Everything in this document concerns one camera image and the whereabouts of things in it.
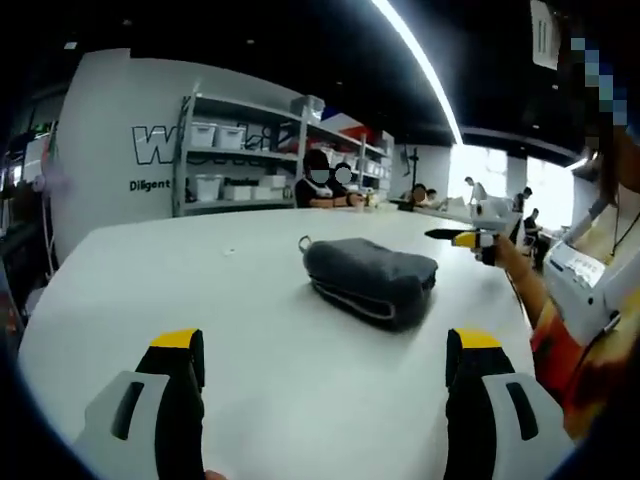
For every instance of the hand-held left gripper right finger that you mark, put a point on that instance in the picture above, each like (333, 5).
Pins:
(475, 400)

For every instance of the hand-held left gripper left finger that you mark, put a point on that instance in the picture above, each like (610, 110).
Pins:
(175, 400)

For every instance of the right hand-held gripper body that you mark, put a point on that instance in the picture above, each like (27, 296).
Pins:
(495, 215)

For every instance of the grey towel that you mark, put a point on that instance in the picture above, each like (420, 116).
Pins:
(365, 270)

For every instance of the person's left hand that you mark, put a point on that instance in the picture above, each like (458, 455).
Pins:
(216, 476)

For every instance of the black stand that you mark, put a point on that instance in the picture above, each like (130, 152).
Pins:
(415, 170)

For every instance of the person's torso in patterned shirt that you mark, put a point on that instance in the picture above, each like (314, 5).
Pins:
(565, 360)

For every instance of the row of white storage bins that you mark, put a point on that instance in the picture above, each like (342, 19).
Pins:
(372, 167)

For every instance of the short ceiling light strip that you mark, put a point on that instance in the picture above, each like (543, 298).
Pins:
(582, 163)

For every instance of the white table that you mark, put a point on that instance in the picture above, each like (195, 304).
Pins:
(300, 400)

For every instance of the long metal shelving unit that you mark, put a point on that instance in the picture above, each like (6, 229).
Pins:
(345, 136)

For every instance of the long ceiling light strip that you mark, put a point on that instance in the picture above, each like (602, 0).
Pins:
(419, 55)

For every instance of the clear storage bin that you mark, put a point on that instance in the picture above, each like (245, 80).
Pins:
(308, 107)

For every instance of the ceiling air conditioner vent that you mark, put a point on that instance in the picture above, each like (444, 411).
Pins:
(545, 30)

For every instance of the white lidded storage bin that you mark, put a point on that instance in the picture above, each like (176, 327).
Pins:
(209, 187)
(203, 135)
(230, 137)

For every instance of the grey metal shelving unit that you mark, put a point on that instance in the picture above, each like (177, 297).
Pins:
(240, 153)

